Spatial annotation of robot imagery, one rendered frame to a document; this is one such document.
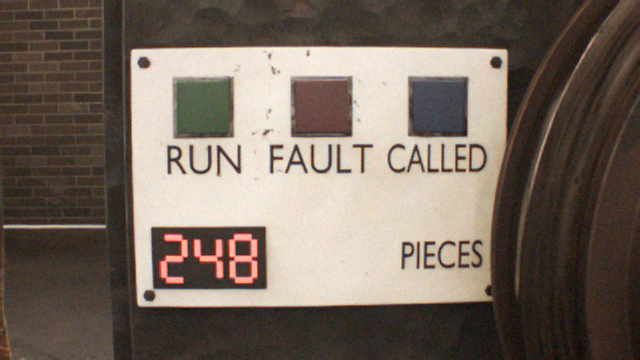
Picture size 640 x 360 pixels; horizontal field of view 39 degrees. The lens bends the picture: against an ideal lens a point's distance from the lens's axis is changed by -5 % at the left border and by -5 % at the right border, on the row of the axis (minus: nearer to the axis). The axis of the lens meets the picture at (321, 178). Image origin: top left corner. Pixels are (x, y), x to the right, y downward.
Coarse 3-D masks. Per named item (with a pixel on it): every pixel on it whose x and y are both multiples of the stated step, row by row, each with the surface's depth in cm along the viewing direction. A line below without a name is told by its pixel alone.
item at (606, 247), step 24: (624, 120) 50; (624, 144) 50; (600, 168) 51; (624, 168) 50; (600, 192) 50; (624, 192) 50; (600, 216) 50; (624, 216) 51; (600, 240) 51; (624, 240) 51; (600, 264) 51; (624, 264) 51; (600, 288) 51; (624, 288) 51; (600, 312) 51; (624, 312) 51; (600, 336) 51; (624, 336) 52
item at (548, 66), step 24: (600, 0) 57; (576, 24) 57; (552, 48) 57; (552, 72) 58; (528, 96) 58; (528, 120) 58; (504, 168) 58; (504, 192) 58; (504, 216) 59; (504, 240) 59; (504, 264) 59; (504, 288) 59; (504, 312) 59; (504, 336) 60
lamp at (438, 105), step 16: (416, 80) 63; (432, 80) 64; (448, 80) 64; (416, 96) 64; (432, 96) 64; (448, 96) 64; (416, 112) 64; (432, 112) 64; (448, 112) 64; (464, 112) 64; (416, 128) 64; (432, 128) 64; (448, 128) 64; (464, 128) 64
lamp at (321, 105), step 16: (304, 80) 63; (320, 80) 63; (336, 80) 63; (304, 96) 63; (320, 96) 63; (336, 96) 63; (304, 112) 63; (320, 112) 63; (336, 112) 63; (304, 128) 63; (320, 128) 63; (336, 128) 64
